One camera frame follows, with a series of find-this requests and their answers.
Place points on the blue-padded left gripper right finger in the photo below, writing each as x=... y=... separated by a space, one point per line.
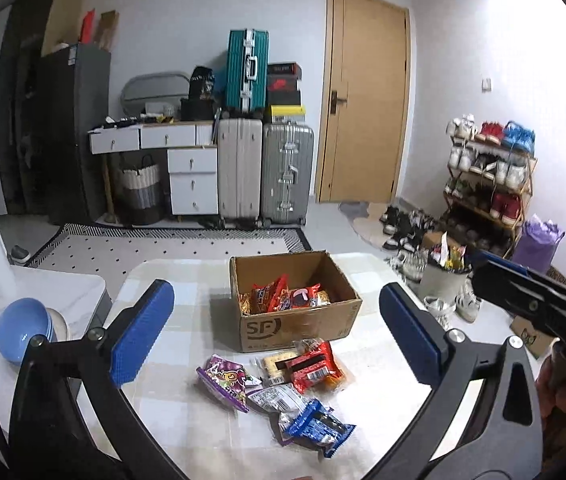
x=502 y=438

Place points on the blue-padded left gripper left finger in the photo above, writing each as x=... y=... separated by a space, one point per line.
x=70 y=418

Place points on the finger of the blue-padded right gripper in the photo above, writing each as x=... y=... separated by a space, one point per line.
x=496 y=266
x=539 y=299

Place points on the blue snack bag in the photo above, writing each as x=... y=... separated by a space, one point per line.
x=317 y=424

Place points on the purple snack bag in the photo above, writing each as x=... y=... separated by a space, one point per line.
x=228 y=382

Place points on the red snack bag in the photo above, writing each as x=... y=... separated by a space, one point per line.
x=317 y=366

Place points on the small cardboard box on floor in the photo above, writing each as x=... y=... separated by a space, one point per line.
x=536 y=342

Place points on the white trash bin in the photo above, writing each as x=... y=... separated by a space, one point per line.
x=439 y=282

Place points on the wooden shoe rack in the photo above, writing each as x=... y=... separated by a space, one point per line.
x=490 y=185

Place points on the beige plate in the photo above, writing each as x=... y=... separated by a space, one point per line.
x=60 y=326

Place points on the blue bowl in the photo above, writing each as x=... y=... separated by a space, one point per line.
x=19 y=322

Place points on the white side table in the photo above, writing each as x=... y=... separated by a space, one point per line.
x=81 y=299

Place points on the wooden door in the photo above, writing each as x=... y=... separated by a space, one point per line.
x=365 y=101

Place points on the brown SF cardboard box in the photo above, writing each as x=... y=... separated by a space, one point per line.
x=279 y=330

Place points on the silver grey snack bag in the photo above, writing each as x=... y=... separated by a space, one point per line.
x=282 y=398

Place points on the red snack bags in box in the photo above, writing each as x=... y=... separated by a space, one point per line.
x=278 y=296

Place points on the yellow cracker pack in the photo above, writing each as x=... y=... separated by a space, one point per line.
x=274 y=366

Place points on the silver suitcase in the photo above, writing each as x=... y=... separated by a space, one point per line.
x=286 y=168

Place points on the woven laundry basket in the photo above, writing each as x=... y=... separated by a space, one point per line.
x=138 y=185

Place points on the stacked shoe boxes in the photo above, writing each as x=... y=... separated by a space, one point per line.
x=283 y=95

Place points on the beige suitcase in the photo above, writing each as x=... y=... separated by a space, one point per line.
x=239 y=147

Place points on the white drawer desk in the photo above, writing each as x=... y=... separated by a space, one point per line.
x=187 y=153

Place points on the teal suitcase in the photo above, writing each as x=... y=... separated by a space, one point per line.
x=247 y=70

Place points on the black bag on desk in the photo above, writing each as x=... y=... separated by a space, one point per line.
x=199 y=105

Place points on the black refrigerator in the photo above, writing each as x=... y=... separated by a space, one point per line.
x=73 y=92

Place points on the oval grey mirror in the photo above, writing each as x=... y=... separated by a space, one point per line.
x=164 y=89

